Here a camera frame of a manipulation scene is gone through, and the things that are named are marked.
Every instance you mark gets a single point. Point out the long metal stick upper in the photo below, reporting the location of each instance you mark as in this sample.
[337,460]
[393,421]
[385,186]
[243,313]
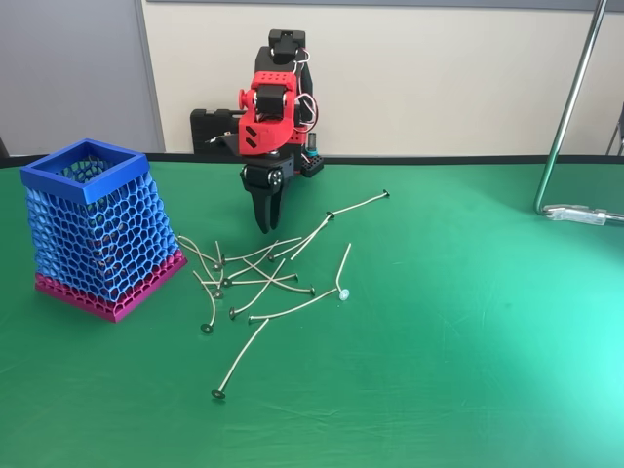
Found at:
[385,194]

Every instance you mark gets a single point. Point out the black plastic tool case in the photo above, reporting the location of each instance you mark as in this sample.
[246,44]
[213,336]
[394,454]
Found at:
[214,136]

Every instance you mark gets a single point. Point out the green table cloth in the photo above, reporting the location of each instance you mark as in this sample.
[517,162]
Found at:
[439,365]

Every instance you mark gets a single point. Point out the chrome tube frame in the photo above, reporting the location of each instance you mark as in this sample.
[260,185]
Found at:
[572,97]

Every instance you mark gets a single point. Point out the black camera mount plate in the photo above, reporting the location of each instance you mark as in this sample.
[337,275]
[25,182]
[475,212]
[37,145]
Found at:
[226,142]

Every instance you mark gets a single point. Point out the dark chair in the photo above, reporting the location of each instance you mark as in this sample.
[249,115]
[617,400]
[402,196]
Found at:
[621,127]

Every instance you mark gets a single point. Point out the blue and magenta mesh basket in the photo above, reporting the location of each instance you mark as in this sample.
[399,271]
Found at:
[97,234]

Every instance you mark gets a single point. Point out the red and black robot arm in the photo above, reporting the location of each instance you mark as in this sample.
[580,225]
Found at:
[265,129]

